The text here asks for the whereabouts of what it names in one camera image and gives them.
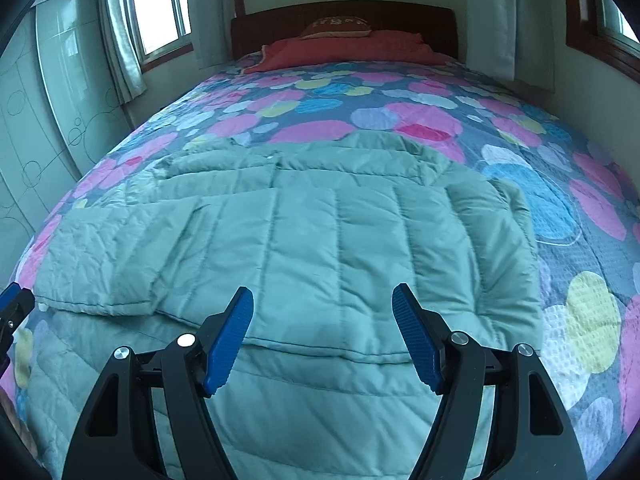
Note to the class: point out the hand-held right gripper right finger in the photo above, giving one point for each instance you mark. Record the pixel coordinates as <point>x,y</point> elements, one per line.
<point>417,340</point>

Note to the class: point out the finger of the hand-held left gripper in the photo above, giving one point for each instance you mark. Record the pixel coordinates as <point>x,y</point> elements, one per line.
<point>11,297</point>

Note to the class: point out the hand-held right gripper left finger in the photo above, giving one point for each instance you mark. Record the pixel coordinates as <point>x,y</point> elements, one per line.
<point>227,345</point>

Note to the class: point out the green quilted puffer jacket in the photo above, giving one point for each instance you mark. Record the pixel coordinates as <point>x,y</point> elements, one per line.
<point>325,240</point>

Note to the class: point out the white glossy wardrobe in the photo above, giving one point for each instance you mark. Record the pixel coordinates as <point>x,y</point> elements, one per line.
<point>45,110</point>

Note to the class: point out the colourful circle-print bedspread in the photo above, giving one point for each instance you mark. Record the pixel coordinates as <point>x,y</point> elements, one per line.
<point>425,120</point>

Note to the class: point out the grey curtain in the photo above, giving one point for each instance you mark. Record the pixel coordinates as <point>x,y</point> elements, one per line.
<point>117,35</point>

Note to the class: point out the brown patterned cushion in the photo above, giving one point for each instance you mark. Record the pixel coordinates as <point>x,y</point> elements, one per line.
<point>335,27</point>

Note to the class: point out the dark wooden headboard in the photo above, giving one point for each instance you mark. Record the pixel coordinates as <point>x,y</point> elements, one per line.
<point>280,25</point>

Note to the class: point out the wooden-framed window with grey curtain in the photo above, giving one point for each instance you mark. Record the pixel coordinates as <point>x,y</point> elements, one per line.
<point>155,5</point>

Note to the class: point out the white curtain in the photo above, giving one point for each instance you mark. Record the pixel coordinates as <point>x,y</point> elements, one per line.
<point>535,20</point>

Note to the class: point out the wooden-framed window with white curtain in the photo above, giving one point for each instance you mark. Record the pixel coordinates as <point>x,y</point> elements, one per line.
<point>607,15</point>

